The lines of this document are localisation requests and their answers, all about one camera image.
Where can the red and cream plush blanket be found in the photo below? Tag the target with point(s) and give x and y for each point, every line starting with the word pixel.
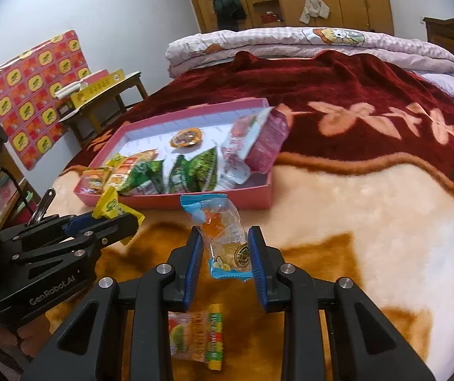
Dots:
pixel 369 166

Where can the hanging dark coat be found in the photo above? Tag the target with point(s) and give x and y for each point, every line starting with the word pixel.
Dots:
pixel 227 4

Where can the green snack packet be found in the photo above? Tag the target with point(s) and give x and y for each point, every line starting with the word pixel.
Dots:
pixel 193 170
pixel 143 178

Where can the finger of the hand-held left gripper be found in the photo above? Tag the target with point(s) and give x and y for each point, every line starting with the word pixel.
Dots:
pixel 76 224
pixel 108 232

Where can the burger gummy packet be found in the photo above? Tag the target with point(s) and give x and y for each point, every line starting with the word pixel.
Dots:
pixel 94 180

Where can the wooden side table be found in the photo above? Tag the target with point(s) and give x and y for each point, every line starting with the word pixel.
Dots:
pixel 104 107

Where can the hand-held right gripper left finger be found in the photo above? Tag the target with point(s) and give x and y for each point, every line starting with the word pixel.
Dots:
pixel 193 270

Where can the clear blue jelly packet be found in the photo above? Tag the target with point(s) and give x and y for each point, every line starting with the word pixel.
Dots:
pixel 223 238

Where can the pink cardboard box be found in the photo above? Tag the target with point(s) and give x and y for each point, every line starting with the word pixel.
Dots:
pixel 195 202

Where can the orange fruit gummy packet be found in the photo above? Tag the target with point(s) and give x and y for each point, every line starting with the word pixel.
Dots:
pixel 195 335

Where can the yellow rice cracker packet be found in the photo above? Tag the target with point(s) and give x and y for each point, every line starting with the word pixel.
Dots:
pixel 131 164

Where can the pink snack packet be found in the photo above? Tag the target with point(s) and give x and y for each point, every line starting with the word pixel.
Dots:
pixel 268 143

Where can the yellow egg snack packet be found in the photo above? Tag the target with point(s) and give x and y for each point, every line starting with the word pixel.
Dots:
pixel 187 137

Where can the person's left hand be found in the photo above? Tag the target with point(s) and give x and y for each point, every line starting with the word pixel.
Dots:
pixel 6 345

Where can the hanging beige towel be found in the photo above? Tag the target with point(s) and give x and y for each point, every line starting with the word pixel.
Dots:
pixel 314 6

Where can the long yellow box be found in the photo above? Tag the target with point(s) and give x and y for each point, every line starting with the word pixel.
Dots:
pixel 98 87

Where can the folded pink cartoon quilt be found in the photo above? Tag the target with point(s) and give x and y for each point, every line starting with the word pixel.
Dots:
pixel 290 41

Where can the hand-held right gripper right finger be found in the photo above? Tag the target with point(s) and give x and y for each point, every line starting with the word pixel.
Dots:
pixel 258 270

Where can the yellow candy packet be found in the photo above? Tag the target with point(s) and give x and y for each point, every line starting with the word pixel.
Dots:
pixel 108 204
pixel 116 160

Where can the clear red jelly pouch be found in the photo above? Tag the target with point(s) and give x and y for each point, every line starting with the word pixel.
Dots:
pixel 236 147

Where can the white paper roll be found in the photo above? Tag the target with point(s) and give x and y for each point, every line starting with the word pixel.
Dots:
pixel 68 89

